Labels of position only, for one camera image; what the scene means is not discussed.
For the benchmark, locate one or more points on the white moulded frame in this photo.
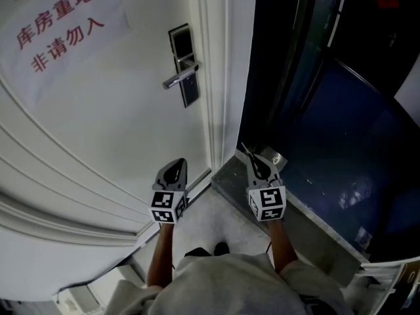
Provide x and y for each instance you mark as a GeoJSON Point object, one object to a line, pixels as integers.
{"type": "Point", "coordinates": [384, 277]}

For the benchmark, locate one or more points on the white door frame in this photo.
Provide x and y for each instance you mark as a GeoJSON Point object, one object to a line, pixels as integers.
{"type": "Point", "coordinates": [226, 77]}

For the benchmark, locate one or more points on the dark blue glass panel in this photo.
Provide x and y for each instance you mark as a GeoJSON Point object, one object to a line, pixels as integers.
{"type": "Point", "coordinates": [348, 149]}

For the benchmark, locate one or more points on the paper sign with red print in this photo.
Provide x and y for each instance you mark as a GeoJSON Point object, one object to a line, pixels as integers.
{"type": "Point", "coordinates": [55, 34]}

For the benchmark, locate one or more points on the person's left forearm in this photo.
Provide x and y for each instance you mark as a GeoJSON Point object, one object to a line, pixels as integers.
{"type": "Point", "coordinates": [160, 258]}

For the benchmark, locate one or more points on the white panelled door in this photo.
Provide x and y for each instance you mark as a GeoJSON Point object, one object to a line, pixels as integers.
{"type": "Point", "coordinates": [82, 126]}

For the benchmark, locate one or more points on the black and silver door lock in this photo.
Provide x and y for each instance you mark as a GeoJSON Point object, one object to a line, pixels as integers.
{"type": "Point", "coordinates": [185, 62]}

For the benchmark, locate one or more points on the silver metal plate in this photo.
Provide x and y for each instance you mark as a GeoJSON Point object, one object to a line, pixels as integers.
{"type": "Point", "coordinates": [277, 157]}

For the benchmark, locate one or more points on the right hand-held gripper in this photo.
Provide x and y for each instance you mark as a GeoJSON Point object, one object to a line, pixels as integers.
{"type": "Point", "coordinates": [267, 202]}

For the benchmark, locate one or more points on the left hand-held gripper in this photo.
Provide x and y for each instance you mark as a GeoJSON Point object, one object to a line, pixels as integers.
{"type": "Point", "coordinates": [165, 205]}

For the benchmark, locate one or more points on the grey stone ledge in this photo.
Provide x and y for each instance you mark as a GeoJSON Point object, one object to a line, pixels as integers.
{"type": "Point", "coordinates": [295, 228]}

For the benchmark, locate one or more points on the person's grey shirt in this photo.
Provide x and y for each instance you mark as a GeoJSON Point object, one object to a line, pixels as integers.
{"type": "Point", "coordinates": [229, 287]}

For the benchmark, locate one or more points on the person's black shoe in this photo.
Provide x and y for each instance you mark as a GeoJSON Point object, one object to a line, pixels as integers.
{"type": "Point", "coordinates": [222, 248]}

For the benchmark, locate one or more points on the person's right forearm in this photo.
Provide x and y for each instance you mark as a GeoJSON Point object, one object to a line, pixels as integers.
{"type": "Point", "coordinates": [280, 248]}

